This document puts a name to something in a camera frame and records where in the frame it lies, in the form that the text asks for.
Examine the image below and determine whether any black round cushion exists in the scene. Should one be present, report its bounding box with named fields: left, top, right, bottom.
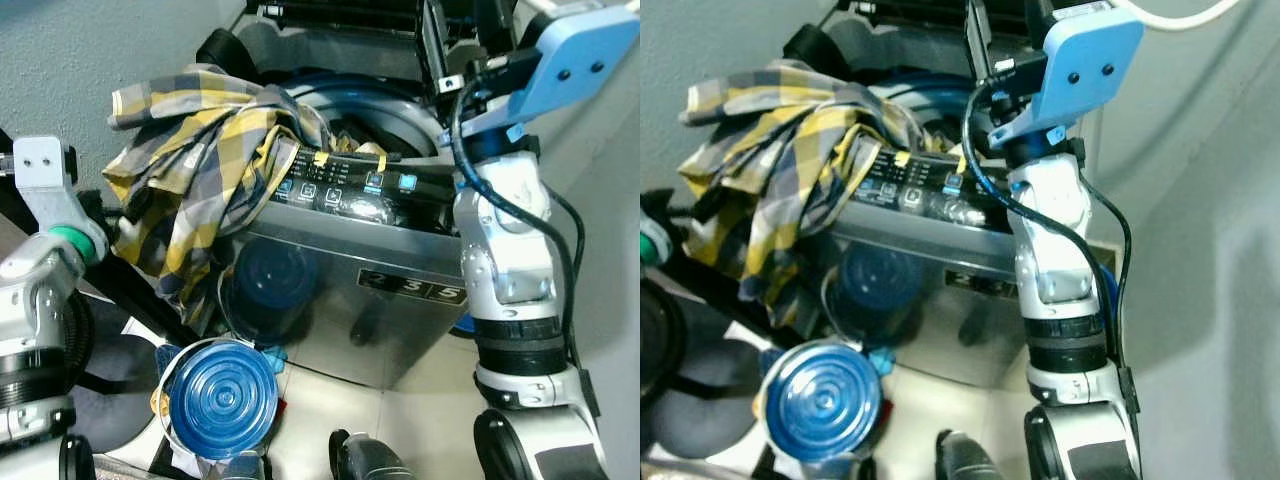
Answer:
left=655, top=338, right=766, bottom=456
left=70, top=335, right=166, bottom=453

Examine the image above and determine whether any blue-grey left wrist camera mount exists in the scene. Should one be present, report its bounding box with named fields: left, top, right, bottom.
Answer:
left=10, top=135, right=109, bottom=263

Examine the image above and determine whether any dark glass washer lid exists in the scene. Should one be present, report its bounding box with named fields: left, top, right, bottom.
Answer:
left=245, top=0, right=433, bottom=36
left=835, top=0, right=971, bottom=31

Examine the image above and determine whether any white hose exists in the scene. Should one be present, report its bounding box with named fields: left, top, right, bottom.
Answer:
left=1108, top=0, right=1243, bottom=33

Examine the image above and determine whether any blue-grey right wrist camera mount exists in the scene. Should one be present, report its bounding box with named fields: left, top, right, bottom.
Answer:
left=460, top=5, right=641, bottom=143
left=988, top=5, right=1146, bottom=151

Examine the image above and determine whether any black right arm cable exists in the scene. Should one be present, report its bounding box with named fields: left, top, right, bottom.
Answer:
left=450, top=72, right=586, bottom=366
left=960, top=75, right=1134, bottom=366

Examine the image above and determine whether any black right robot foot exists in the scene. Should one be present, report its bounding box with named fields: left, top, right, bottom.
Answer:
left=933, top=428, right=1006, bottom=480
left=328, top=428, right=416, bottom=480

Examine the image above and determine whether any black cloth bundle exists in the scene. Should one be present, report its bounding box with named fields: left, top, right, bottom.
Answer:
left=195, top=27, right=259, bottom=73
left=783, top=24, right=843, bottom=69

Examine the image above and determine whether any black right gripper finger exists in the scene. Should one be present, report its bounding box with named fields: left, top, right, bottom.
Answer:
left=965, top=0, right=993, bottom=83
left=475, top=0, right=518, bottom=61
left=421, top=0, right=463, bottom=96
left=1025, top=0, right=1057, bottom=49

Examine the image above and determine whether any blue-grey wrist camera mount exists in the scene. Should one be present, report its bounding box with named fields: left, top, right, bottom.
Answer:
left=988, top=5, right=1146, bottom=151
left=10, top=135, right=109, bottom=263
left=460, top=5, right=641, bottom=143

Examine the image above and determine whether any yellow grey plaid shirt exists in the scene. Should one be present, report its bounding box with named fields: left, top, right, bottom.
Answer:
left=678, top=60, right=939, bottom=333
left=100, top=62, right=339, bottom=333

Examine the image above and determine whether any black number sticker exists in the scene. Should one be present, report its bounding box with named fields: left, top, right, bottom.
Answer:
left=358, top=268, right=469, bottom=306
left=945, top=268, right=1021, bottom=299

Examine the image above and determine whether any silver top-load washing machine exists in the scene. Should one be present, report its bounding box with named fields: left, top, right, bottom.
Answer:
left=785, top=0, right=1106, bottom=389
left=200, top=0, right=521, bottom=393

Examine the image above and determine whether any blue round ribbed lid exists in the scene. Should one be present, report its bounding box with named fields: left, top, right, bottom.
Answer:
left=756, top=337, right=883, bottom=464
left=158, top=337, right=282, bottom=462

